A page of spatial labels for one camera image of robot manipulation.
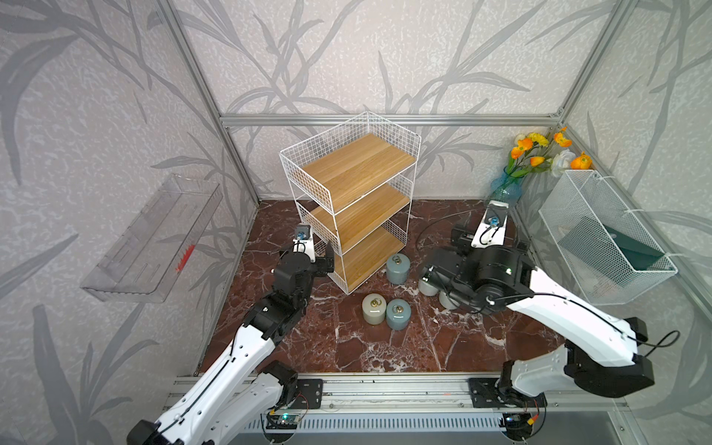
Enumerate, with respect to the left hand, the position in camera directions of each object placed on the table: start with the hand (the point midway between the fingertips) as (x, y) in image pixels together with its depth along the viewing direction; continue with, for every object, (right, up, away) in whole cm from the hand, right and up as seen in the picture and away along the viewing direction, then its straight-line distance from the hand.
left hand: (317, 242), depth 73 cm
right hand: (+40, +5, -14) cm, 42 cm away
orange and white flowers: (+72, +24, +11) cm, 77 cm away
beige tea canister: (+15, -20, +9) cm, 27 cm away
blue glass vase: (+68, +19, +36) cm, 79 cm away
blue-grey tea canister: (+23, -21, +7) cm, 32 cm away
